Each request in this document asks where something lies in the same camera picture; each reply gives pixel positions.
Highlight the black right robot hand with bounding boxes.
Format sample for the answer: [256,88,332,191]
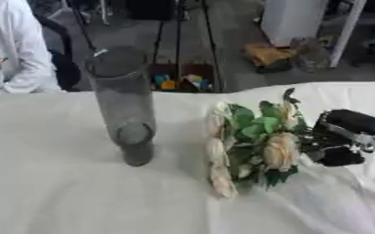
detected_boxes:
[301,108,375,168]

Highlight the cream rose bouquet green leaves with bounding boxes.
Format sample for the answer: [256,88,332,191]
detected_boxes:
[203,87,315,200]

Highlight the grey transparent glass vase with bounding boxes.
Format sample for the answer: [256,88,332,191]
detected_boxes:
[83,45,159,168]

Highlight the grey bag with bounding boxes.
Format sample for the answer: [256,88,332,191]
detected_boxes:
[290,36,332,73]

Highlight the yellow-brown bag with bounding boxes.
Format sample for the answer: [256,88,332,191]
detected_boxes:
[241,42,300,74]

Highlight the white cabinet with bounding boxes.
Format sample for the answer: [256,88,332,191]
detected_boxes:
[258,0,332,48]

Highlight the box with colourful toys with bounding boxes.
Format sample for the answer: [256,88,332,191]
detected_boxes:
[149,62,220,93]

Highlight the black tripod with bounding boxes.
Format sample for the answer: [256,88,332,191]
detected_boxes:
[67,0,226,93]

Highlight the black chair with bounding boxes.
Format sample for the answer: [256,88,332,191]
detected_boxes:
[34,14,84,93]

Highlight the person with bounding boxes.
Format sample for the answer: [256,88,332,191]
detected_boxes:
[0,0,66,96]

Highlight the white post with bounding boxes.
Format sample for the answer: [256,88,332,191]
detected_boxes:
[328,0,369,69]

